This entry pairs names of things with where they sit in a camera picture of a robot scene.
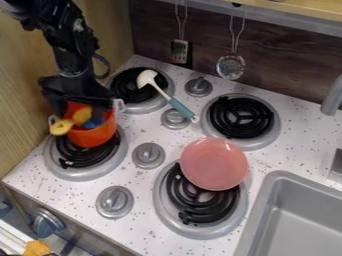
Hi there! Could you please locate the tap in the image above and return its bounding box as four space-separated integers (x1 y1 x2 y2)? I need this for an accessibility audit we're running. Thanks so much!
319 74 342 117

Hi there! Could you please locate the toy stove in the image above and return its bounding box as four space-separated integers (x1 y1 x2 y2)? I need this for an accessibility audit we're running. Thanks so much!
41 64 284 241

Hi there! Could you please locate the yellow toy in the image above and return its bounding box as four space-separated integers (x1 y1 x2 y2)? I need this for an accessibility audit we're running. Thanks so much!
48 105 95 137
22 239 57 256

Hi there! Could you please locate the blue toy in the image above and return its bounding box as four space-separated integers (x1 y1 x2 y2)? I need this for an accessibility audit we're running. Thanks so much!
81 116 107 130

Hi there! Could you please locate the pink plate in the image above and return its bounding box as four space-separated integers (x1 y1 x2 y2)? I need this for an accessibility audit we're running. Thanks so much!
179 137 250 192

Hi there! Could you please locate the toy sink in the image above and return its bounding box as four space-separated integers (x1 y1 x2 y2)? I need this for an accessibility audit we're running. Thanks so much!
232 169 342 256

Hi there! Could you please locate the hanging silver strainer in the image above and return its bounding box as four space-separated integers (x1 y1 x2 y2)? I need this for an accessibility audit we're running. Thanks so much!
215 2 248 81

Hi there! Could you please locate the white spoon with blue handle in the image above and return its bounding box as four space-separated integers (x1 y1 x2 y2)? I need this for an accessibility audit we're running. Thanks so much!
134 69 201 124

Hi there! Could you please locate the hanging silver spatula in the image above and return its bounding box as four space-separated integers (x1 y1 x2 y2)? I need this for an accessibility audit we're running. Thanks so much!
169 0 192 65

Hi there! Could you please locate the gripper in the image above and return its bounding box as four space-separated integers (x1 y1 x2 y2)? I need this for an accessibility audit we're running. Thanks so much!
37 73 129 129

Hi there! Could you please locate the red cup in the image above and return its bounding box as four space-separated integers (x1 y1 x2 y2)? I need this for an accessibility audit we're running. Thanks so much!
62 99 121 150

